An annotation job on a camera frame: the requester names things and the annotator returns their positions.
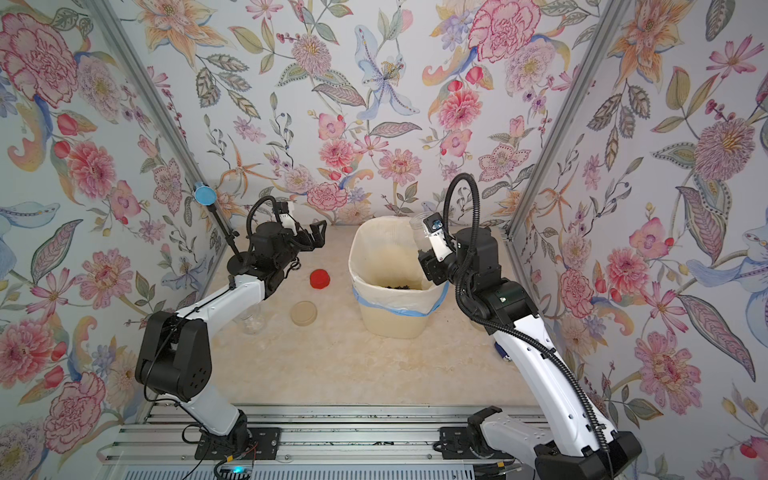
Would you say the black round-base stand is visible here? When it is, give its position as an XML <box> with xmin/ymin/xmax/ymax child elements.
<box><xmin>193</xmin><ymin>182</ymin><xmax>259</xmax><ymax>278</ymax></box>

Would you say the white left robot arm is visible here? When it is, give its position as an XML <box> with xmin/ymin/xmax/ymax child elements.
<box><xmin>135</xmin><ymin>196</ymin><xmax>327</xmax><ymax>459</ymax></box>

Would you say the aluminium corner post right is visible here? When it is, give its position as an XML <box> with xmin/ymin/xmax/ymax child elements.
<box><xmin>507</xmin><ymin>1</ymin><xmax>631</xmax><ymax>240</ymax></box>

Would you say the aluminium corner post left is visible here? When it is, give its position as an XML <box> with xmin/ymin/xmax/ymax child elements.
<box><xmin>83</xmin><ymin>0</ymin><xmax>226</xmax><ymax>241</ymax></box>

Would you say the cream trash bin with liner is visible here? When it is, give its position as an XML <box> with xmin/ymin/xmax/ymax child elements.
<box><xmin>348</xmin><ymin>216</ymin><xmax>448</xmax><ymax>339</ymax></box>

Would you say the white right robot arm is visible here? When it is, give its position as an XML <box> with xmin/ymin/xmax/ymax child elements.
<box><xmin>418</xmin><ymin>173</ymin><xmax>642</xmax><ymax>479</ymax></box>

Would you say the red lid tea jar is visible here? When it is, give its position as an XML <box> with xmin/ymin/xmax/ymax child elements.
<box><xmin>409</xmin><ymin>211</ymin><xmax>442</xmax><ymax>252</ymax></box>

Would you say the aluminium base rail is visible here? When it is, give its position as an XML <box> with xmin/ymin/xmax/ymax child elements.
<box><xmin>95</xmin><ymin>386</ymin><xmax>619</xmax><ymax>480</ymax></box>

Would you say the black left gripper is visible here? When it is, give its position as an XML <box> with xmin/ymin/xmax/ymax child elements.
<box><xmin>273</xmin><ymin>219</ymin><xmax>326</xmax><ymax>272</ymax></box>

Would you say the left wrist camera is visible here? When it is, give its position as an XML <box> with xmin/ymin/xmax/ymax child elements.
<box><xmin>277</xmin><ymin>201</ymin><xmax>299</xmax><ymax>235</ymax></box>

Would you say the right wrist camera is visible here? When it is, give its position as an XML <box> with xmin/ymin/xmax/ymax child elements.
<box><xmin>422</xmin><ymin>212</ymin><xmax>454</xmax><ymax>262</ymax></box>

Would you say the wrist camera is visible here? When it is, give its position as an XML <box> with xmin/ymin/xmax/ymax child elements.
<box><xmin>422</xmin><ymin>212</ymin><xmax>454</xmax><ymax>262</ymax></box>
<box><xmin>277</xmin><ymin>201</ymin><xmax>299</xmax><ymax>235</ymax></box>

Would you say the red jar lid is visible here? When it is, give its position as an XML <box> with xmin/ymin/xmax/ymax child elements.
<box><xmin>309</xmin><ymin>269</ymin><xmax>331</xmax><ymax>290</ymax></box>

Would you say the aluminium corner post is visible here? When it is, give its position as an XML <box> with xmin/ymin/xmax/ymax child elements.
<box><xmin>83</xmin><ymin>0</ymin><xmax>226</xmax><ymax>241</ymax></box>
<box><xmin>507</xmin><ymin>1</ymin><xmax>631</xmax><ymax>240</ymax></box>

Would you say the clear glass tea jar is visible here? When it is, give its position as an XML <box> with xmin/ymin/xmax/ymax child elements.
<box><xmin>234</xmin><ymin>304</ymin><xmax>267</xmax><ymax>335</ymax></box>

